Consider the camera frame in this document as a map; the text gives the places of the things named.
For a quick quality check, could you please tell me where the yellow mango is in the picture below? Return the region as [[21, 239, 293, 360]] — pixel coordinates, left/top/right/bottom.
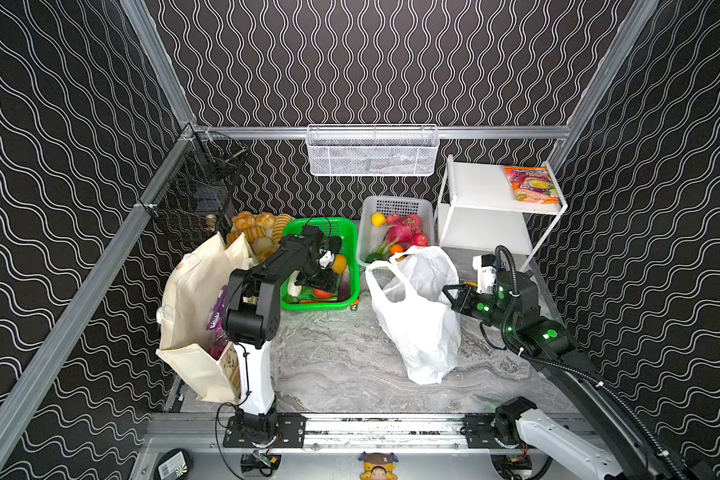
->
[[331, 254, 347, 276]]

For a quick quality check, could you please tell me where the white plastic grocery bag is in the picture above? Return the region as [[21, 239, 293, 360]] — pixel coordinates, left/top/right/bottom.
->
[[365, 246, 461, 385]]

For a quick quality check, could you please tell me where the green plastic basket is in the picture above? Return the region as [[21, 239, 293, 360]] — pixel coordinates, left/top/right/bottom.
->
[[280, 217, 360, 313]]

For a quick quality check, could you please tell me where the purple Fox's candy bag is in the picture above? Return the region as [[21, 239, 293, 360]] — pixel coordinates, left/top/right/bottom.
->
[[206, 285, 228, 360]]

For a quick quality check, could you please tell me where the cream floral tote bag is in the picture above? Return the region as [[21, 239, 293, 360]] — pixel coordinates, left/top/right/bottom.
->
[[157, 234, 257, 403]]

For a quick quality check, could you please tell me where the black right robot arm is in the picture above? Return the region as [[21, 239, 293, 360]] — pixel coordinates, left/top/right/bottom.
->
[[442, 245, 715, 479]]

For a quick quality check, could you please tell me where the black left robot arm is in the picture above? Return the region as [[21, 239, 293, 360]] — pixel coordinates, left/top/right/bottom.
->
[[222, 225, 342, 419]]

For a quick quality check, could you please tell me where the red tomato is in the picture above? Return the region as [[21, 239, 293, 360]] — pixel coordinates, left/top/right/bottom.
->
[[312, 289, 334, 299]]

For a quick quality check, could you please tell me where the white daikon radish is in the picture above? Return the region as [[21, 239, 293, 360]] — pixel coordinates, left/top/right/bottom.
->
[[286, 276, 302, 302]]

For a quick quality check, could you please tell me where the dark green avocado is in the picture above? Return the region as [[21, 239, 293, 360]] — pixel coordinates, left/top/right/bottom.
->
[[366, 253, 383, 264]]

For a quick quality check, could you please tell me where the white plastic basket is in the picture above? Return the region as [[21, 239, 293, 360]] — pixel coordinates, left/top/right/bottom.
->
[[356, 196, 437, 267]]

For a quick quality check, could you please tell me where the red apple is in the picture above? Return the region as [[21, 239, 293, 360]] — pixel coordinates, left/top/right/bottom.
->
[[411, 234, 429, 247]]

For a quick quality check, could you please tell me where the braided bread middle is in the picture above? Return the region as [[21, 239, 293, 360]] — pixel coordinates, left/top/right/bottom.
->
[[226, 211, 294, 263]]

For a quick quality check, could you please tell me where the yellow lemon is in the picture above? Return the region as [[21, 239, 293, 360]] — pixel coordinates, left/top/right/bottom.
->
[[371, 213, 387, 227]]

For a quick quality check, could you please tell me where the pink dragon fruit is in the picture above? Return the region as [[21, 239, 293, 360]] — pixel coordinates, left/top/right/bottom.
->
[[375, 214, 422, 256]]

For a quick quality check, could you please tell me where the white two-tier shelf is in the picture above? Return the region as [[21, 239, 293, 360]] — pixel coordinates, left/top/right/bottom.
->
[[435, 155, 568, 270]]

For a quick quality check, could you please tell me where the orange candy bag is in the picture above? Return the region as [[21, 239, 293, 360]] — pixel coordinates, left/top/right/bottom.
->
[[503, 166, 561, 205]]

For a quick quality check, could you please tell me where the small toy figure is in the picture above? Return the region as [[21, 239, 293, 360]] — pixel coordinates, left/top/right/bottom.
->
[[358, 452, 399, 480]]

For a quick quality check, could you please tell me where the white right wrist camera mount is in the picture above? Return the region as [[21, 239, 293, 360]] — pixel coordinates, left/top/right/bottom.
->
[[472, 254, 497, 294]]

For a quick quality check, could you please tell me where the white wire wall basket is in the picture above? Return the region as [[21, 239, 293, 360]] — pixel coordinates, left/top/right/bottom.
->
[[305, 124, 440, 177]]

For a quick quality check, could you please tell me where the black wire rack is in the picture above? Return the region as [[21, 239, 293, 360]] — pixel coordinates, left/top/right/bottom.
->
[[147, 132, 250, 245]]

